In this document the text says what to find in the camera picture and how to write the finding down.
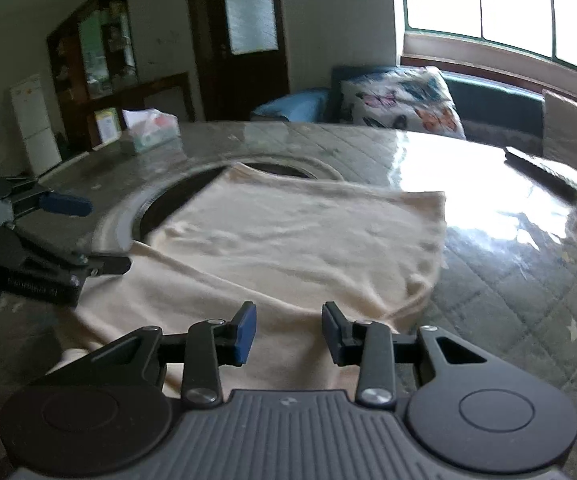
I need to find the cream knit garment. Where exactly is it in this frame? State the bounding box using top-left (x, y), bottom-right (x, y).
top-left (57, 165), bottom-right (446, 391)

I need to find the white refrigerator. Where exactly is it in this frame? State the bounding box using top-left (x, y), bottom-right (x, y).
top-left (10, 75), bottom-right (62, 176)

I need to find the tissue box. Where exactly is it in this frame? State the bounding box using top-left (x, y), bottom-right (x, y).
top-left (119, 108), bottom-right (180, 155)

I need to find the black round induction cooktop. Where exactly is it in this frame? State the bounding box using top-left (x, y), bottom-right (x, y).
top-left (131, 160), bottom-right (317, 242)

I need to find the dark wooden display cabinet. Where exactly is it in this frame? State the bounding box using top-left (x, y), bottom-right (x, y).
top-left (46, 0), bottom-right (197, 159)

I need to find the black remote control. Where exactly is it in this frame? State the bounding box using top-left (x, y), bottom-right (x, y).
top-left (503, 146), bottom-right (577, 204)

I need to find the blue sofa cushion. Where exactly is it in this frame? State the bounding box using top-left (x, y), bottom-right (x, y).
top-left (250, 88), bottom-right (329, 122)

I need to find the butterfly print pillow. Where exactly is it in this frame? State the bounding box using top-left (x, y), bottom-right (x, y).
top-left (341, 67), bottom-right (465, 140)

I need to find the teal sofa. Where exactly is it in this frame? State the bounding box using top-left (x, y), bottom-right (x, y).
top-left (250, 64), bottom-right (577, 162)

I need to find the dark wooden door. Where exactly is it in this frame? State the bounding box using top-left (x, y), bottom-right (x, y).
top-left (188, 0), bottom-right (290, 122)

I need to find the white plain pillow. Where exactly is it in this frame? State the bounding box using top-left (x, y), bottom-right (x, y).
top-left (543, 91), bottom-right (577, 170)

